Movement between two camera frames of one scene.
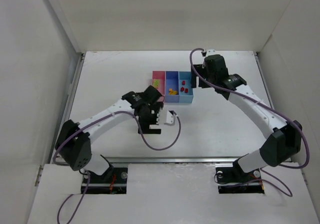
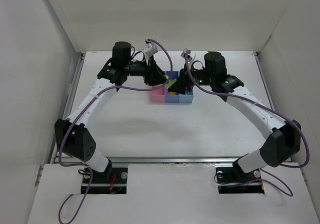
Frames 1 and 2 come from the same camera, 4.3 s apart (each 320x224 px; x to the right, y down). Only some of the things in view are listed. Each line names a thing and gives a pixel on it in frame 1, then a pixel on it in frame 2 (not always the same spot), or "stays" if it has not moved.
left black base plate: [113, 181] stays
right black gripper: [195, 77] → [186, 80]
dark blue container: [172, 91] stays
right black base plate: [233, 180] stays
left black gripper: [149, 128] → [150, 72]
